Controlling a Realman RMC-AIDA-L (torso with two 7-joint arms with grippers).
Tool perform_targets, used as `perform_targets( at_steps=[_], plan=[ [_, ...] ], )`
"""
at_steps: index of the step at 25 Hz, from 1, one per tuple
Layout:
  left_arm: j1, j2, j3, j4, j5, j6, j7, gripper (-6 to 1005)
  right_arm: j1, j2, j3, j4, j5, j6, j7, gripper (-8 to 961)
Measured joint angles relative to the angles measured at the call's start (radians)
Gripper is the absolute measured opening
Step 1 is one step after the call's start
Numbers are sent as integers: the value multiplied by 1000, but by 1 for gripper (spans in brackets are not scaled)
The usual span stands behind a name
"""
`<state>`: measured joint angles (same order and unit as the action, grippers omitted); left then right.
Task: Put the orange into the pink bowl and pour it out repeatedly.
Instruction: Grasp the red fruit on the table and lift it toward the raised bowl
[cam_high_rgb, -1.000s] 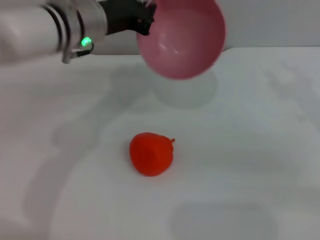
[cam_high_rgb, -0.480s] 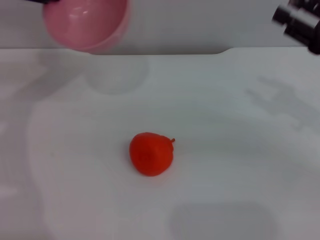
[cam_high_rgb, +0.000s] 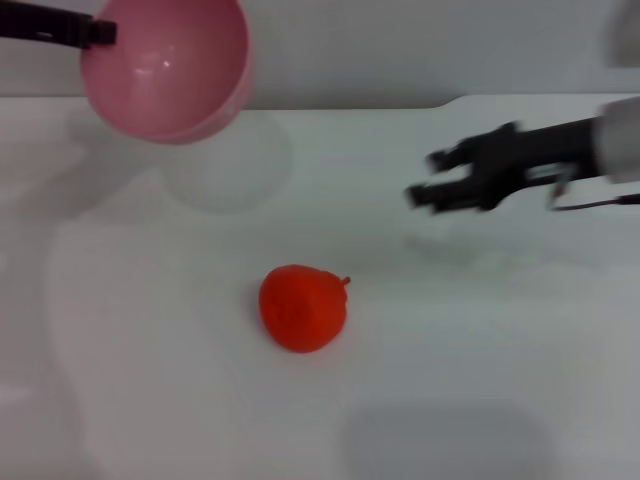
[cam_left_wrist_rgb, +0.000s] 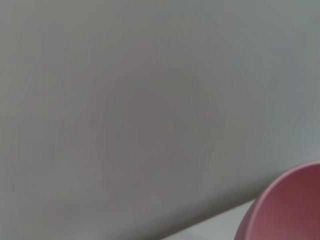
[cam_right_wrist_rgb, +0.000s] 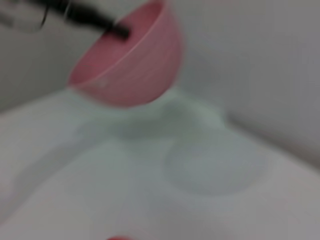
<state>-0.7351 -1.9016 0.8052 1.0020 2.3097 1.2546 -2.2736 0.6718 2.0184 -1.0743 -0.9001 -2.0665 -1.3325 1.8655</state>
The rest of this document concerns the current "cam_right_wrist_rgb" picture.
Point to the pink plastic bowl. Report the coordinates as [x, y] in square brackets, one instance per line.
[135, 70]

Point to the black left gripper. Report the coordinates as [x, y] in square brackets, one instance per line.
[82, 13]

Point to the orange toy fruit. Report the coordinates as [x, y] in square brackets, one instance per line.
[121, 238]

